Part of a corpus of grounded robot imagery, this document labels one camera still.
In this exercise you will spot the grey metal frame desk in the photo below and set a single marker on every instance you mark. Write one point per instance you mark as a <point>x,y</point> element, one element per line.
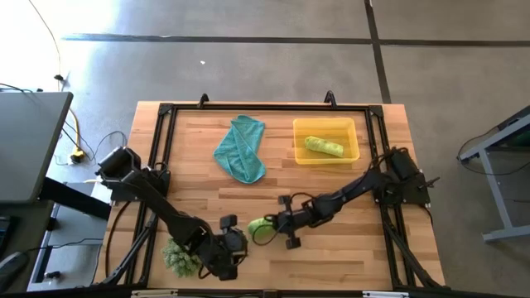
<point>507,234</point>

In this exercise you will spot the teal microfiber towel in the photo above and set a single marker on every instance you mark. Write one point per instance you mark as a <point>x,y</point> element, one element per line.
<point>240,149</point>

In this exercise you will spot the yellow power plug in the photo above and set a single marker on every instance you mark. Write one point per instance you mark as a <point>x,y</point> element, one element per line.
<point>78,156</point>

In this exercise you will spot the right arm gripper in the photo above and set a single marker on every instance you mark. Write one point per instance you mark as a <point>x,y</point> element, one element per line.
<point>298,217</point>

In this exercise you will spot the black table clamp hook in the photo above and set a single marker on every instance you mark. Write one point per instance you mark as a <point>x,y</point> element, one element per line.
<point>330,93</point>
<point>203,95</point>

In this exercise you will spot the yellow plastic basket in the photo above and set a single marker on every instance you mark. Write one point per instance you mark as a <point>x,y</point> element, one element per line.
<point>314,128</point>

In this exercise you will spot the green artificial plant ball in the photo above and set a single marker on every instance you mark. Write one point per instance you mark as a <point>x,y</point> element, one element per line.
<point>178,262</point>

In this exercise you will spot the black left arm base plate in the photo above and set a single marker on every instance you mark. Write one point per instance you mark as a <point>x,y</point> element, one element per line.
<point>120,199</point>

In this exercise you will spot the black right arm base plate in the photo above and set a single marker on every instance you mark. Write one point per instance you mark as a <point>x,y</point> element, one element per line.
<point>418,197</point>

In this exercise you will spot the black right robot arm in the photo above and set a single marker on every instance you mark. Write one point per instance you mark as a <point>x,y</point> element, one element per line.
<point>356,190</point>

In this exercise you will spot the black desk leg beam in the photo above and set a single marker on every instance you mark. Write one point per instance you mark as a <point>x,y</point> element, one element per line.
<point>74,200</point>

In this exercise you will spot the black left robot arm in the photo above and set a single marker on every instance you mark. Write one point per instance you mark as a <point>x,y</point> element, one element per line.
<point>165,211</point>

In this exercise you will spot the grey desk top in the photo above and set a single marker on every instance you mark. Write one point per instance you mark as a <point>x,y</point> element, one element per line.
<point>29,145</point>

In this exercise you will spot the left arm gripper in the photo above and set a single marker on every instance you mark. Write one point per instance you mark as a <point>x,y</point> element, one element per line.
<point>229,250</point>

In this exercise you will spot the green microfiber towel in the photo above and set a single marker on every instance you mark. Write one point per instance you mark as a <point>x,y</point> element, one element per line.
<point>258,227</point>
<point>325,146</point>

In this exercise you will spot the black computer mouse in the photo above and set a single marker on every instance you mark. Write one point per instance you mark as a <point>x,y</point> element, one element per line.
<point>10,267</point>

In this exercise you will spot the black aluminium table frame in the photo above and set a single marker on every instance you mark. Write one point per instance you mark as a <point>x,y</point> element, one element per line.
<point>269,107</point>

